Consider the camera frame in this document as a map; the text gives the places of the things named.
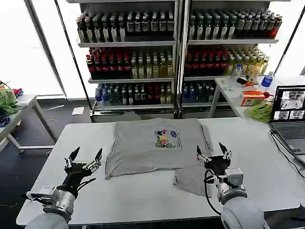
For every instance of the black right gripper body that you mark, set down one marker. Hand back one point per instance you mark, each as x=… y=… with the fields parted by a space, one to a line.
x=218 y=164

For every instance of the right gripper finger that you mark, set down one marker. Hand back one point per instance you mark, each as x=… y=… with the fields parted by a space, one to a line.
x=226 y=153
x=202 y=157

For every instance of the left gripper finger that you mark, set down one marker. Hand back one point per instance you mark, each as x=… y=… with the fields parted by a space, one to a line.
x=96 y=162
x=72 y=157

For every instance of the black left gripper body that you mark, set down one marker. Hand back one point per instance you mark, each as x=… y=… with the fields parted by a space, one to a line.
x=76 y=170

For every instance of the grey printed t-shirt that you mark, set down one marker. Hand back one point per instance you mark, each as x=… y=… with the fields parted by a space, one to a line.
x=147 y=148

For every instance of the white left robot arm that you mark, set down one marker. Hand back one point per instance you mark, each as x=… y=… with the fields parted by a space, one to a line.
x=56 y=202

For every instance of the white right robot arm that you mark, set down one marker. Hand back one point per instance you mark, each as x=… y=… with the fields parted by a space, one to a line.
x=238 y=207

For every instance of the white paper sheet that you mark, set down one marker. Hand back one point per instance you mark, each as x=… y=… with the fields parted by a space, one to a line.
x=78 y=111

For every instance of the white desk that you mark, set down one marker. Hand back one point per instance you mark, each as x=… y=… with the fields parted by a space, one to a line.
x=232 y=100

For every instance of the light green cloth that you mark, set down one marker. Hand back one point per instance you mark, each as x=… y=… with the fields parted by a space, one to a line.
x=261 y=112

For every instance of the orange cardboard box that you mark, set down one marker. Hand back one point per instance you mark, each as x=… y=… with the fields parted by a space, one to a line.
x=251 y=99

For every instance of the white side table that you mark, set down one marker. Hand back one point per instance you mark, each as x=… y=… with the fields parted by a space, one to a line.
x=25 y=107

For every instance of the small red object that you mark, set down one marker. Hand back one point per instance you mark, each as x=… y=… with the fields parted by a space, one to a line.
x=266 y=94

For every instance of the grey open laptop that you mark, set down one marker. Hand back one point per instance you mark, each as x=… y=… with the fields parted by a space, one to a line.
x=289 y=119

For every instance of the small black object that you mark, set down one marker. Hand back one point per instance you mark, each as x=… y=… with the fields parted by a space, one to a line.
x=241 y=80

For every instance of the clear water bottle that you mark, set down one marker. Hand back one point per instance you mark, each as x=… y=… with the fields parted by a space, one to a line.
x=234 y=76

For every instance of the blue patterned cloth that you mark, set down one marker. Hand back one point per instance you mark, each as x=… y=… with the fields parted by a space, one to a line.
x=3 y=120

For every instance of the yellow orange bottle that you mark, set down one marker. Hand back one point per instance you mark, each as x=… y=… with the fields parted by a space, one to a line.
x=252 y=77

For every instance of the blue label water bottle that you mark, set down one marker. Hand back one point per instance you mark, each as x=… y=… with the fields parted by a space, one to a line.
x=266 y=82

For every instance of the green crumpled cloth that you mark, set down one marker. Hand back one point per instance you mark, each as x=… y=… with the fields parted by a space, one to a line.
x=8 y=102

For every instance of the red cloth item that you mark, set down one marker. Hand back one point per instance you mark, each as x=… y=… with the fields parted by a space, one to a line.
x=17 y=91

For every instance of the metal shelf with bottles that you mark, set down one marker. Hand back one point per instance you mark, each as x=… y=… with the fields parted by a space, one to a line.
x=214 y=55
x=133 y=59

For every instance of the black slanted pole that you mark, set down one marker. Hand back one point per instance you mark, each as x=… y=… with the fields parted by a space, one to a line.
x=71 y=55
x=289 y=38

